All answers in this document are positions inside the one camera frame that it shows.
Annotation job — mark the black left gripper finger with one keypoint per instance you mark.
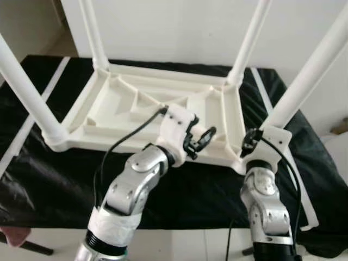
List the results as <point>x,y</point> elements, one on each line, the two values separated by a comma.
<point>193,122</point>
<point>209,135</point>

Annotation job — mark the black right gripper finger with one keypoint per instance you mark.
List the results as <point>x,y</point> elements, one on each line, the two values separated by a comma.
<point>253,135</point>

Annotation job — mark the white plastic table top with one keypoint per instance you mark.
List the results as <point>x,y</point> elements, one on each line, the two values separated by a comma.
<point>125,103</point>

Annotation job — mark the white plastic table leg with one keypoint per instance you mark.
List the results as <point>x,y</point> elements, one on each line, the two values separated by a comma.
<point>310,70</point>
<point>92,32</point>
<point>247,43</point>
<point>24,87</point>

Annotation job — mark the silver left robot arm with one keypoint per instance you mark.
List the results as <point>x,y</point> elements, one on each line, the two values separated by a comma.
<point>133,185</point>

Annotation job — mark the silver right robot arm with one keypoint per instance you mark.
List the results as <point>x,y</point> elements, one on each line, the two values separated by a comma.
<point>266,206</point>

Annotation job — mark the black metal table leg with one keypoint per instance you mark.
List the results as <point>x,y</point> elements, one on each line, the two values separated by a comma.
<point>32,248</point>

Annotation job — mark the pink table cover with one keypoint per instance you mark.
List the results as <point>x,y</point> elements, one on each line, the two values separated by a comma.
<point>13,236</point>

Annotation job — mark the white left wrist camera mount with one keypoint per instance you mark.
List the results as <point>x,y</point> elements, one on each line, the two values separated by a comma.
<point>176,130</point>

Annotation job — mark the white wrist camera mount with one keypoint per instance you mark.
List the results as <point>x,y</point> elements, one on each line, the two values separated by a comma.
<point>272,144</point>
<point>176,130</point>

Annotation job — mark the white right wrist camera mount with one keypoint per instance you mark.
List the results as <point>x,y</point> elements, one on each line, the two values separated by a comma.
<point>272,144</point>

